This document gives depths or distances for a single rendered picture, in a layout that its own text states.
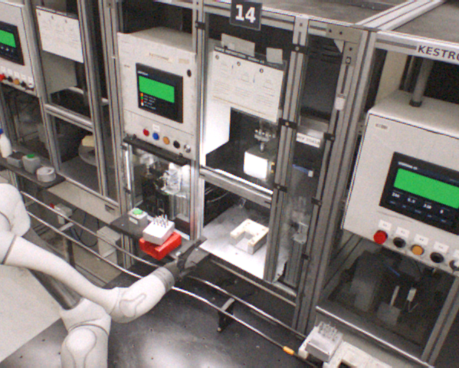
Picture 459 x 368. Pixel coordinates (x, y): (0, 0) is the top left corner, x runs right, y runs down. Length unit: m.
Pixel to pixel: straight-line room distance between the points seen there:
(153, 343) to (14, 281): 1.66
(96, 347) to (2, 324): 1.55
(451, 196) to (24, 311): 2.67
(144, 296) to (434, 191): 1.00
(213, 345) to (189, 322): 0.17
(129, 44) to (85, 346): 1.19
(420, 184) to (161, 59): 1.08
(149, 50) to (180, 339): 1.24
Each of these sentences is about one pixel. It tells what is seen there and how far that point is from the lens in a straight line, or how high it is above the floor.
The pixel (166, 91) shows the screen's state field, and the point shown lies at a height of 1.66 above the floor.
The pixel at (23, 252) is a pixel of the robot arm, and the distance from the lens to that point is 1.59.
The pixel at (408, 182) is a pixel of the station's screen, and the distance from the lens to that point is 1.52.
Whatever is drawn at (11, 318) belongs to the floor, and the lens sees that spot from 3.34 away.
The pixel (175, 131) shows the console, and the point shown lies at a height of 1.48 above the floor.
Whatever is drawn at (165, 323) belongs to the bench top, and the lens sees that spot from 2.21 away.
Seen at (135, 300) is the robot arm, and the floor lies 1.16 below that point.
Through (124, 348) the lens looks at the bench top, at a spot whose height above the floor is 0.68.
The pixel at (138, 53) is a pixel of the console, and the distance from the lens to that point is 2.01.
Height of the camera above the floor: 2.34
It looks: 33 degrees down
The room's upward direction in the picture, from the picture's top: 4 degrees clockwise
